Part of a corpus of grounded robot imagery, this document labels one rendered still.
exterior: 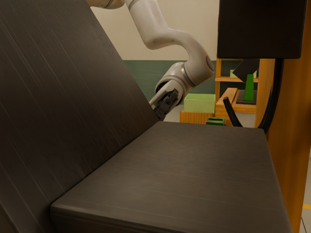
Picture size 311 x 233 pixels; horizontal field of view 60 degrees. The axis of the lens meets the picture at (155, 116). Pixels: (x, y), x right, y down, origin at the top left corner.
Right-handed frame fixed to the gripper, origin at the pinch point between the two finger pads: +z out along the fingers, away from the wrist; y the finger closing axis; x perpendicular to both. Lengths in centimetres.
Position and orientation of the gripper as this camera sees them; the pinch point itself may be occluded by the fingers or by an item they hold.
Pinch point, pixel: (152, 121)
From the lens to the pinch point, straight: 58.9
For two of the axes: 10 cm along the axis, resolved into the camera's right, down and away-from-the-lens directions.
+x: 7.4, 6.6, 1.1
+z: -2.9, 4.6, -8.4
